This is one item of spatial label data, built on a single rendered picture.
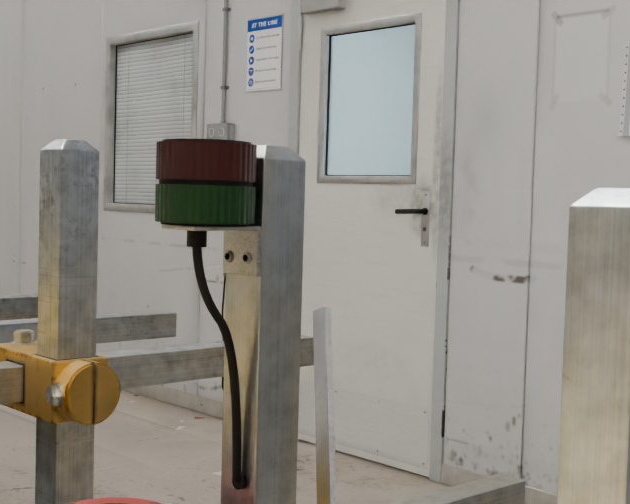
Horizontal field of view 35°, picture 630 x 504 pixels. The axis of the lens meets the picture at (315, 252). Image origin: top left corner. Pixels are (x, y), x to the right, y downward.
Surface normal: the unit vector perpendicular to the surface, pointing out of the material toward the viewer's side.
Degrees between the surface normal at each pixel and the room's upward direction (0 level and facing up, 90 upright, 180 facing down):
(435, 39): 90
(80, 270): 90
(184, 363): 90
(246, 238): 90
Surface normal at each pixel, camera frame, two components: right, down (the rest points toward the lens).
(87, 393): 0.68, 0.06
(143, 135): -0.73, 0.01
